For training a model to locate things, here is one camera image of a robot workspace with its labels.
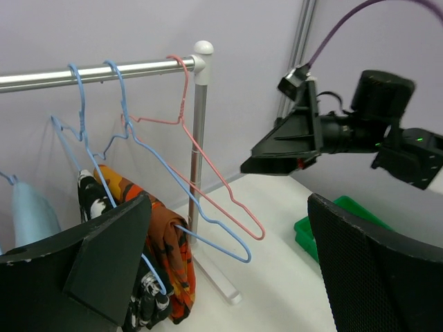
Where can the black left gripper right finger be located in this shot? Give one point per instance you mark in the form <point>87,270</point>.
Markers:
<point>376,279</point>

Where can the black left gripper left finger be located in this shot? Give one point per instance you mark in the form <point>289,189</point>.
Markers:
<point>80,279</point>

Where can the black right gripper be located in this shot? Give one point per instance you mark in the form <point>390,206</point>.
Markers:
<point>286,148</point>

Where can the orange camouflage trousers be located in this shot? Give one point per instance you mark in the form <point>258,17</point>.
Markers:
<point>170,248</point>

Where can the blue hanger of orange trousers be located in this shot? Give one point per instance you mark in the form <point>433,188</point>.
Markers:
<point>200,65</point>

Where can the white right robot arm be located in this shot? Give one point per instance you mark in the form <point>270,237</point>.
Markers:
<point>372,126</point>

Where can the black and white trousers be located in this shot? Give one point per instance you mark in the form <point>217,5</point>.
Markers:
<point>150,301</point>

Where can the light blue trousers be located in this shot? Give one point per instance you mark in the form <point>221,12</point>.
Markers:
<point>33,216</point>

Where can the green plastic bin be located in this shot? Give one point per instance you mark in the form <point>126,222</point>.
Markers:
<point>304,236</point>

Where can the white and silver clothes rack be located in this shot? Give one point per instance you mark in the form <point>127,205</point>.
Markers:
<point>15,82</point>

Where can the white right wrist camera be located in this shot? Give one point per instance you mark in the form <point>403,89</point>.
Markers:
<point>298,83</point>

